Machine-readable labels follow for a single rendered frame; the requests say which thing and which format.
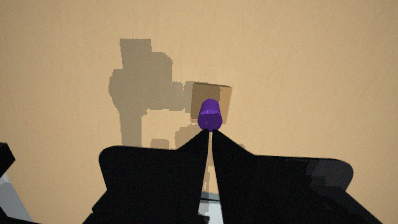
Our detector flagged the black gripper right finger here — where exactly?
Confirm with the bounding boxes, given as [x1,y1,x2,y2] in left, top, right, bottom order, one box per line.
[212,129,354,224]

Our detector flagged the tan rectangular block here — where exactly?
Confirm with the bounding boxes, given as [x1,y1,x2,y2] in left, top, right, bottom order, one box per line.
[190,82,233,124]

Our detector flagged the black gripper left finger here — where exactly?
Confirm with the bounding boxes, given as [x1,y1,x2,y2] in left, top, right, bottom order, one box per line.
[99,129,209,224]

